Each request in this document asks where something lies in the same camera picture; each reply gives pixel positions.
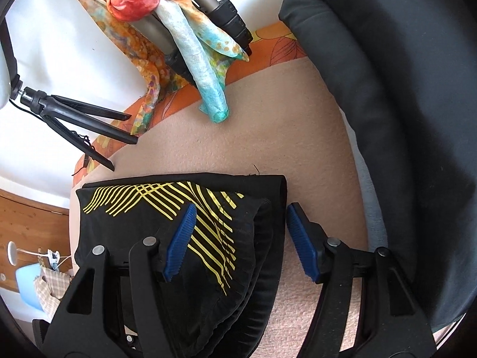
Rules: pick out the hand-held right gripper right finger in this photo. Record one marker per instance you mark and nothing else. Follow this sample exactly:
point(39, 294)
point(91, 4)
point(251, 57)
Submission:
point(300, 240)

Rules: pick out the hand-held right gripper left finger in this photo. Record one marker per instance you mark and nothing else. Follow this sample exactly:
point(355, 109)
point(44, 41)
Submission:
point(178, 245)

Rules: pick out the black pants with yellow stripes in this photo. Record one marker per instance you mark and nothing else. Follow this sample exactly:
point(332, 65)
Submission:
point(208, 238)

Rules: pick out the beige blanket with orange border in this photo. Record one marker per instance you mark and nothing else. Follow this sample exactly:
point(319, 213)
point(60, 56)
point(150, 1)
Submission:
point(298, 126)

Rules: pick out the beige checked cloth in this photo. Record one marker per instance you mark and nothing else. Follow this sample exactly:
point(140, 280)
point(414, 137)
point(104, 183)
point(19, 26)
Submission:
point(50, 287)

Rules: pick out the wooden board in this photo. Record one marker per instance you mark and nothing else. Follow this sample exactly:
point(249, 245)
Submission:
point(31, 220)

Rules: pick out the light blue chair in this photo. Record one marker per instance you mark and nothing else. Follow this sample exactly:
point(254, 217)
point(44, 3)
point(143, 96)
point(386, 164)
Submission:
point(26, 283)

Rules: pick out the small black tripod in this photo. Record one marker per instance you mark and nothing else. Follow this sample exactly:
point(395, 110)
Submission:
point(63, 113)

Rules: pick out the dark grey cloth pile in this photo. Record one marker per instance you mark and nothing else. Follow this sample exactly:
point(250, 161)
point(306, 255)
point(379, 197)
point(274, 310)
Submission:
point(395, 82)

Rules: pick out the colourful patterned scarf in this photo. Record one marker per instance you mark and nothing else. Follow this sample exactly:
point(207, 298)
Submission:
point(179, 30)

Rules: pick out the grey black tripod legs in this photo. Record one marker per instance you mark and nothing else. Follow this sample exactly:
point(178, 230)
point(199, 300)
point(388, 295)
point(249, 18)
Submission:
point(220, 11)

